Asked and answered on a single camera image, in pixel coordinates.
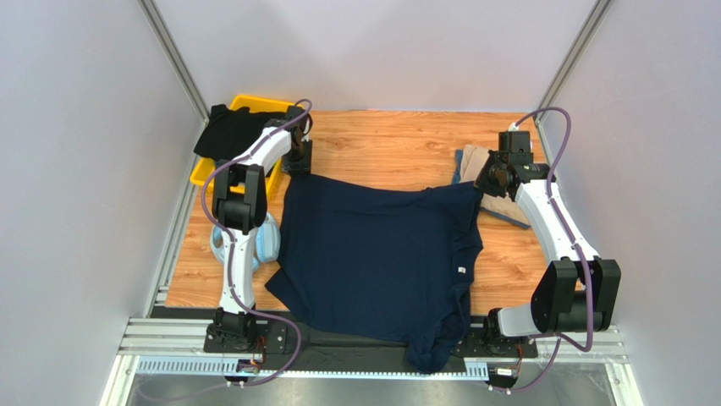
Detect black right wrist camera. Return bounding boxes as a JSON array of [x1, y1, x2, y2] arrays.
[[498, 130, 532, 153]]

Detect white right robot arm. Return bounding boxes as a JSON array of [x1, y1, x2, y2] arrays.
[[475, 149, 621, 341]]

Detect black t shirt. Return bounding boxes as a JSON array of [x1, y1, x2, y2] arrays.
[[194, 104, 284, 162]]

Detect yellow plastic bin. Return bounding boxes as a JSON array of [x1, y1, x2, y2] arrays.
[[189, 94, 302, 201]]

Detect beige folded t shirt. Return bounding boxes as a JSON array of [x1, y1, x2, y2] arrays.
[[457, 144, 533, 227]]

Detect blue folded t shirt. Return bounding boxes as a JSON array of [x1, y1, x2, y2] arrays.
[[451, 145, 531, 229]]

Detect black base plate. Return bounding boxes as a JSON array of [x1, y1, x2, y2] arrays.
[[203, 308, 539, 376]]

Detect aluminium frame rail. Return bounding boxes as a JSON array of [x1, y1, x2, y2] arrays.
[[102, 310, 641, 405]]

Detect light blue headphones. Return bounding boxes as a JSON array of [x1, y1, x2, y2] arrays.
[[209, 213, 281, 272]]

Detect navy t shirt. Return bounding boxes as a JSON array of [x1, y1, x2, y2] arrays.
[[266, 174, 483, 374]]

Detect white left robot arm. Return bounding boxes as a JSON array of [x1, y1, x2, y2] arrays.
[[207, 107, 312, 345]]

